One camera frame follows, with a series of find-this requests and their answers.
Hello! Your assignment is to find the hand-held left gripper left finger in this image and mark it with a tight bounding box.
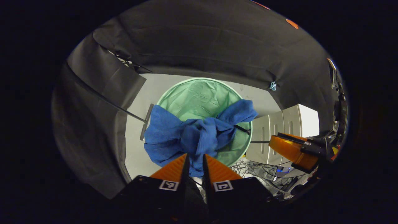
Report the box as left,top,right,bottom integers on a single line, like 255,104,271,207
113,153,191,218

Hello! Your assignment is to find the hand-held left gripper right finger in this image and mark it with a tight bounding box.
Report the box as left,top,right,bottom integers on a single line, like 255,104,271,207
202,154,275,217

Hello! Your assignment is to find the blue corduroy jacket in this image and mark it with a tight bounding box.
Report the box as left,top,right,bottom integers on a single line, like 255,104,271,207
144,99,258,178

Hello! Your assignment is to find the green laundry hamper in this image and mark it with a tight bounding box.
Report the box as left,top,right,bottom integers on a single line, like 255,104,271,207
155,77,253,167

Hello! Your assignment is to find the black clothes rack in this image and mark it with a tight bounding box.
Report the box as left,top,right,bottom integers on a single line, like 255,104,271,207
67,65,271,144

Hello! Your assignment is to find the white drawer cabinet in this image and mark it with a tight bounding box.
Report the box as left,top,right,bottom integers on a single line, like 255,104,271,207
246,104,320,165

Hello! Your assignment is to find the grey electronic box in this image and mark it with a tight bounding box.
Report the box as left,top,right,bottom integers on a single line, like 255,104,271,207
264,165,293,181

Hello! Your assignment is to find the black equipment stand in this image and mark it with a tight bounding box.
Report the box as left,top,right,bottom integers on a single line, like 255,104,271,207
331,81,349,137

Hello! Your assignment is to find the black backdrop cloth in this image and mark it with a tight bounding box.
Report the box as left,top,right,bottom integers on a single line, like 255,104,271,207
51,0,345,199

